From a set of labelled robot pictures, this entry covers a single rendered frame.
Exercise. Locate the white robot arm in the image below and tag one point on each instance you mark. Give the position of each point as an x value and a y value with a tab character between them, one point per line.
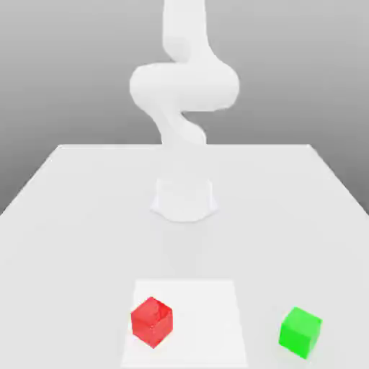
184	86

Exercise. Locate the small red cube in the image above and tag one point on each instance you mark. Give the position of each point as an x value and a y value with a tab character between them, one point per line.
151	323

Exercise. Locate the small green cube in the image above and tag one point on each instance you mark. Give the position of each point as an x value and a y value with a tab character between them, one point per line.
299	333

